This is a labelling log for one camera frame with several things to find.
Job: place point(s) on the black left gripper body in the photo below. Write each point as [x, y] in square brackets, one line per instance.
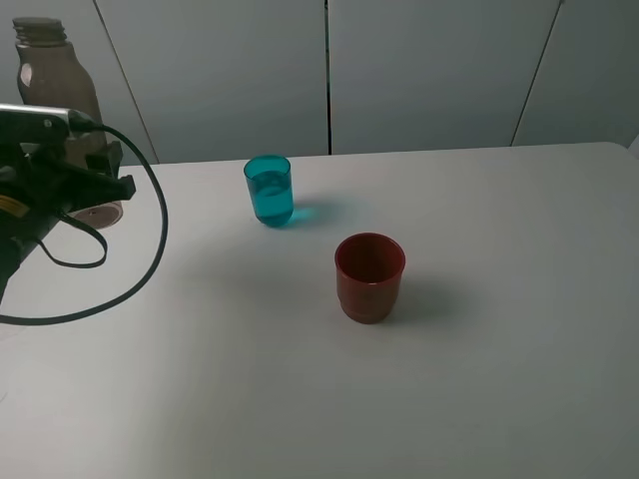
[38, 179]

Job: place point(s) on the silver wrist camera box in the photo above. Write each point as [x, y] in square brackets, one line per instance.
[40, 125]

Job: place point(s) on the red plastic cup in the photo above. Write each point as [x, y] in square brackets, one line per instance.
[369, 269]

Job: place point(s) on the teal transparent plastic cup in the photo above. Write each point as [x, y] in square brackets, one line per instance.
[270, 186]

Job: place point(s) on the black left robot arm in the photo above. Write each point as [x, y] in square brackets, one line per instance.
[20, 237]

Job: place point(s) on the smoky transparent water bottle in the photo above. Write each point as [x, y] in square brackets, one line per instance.
[51, 75]

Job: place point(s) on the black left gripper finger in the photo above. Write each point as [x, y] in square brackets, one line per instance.
[83, 189]
[107, 160]

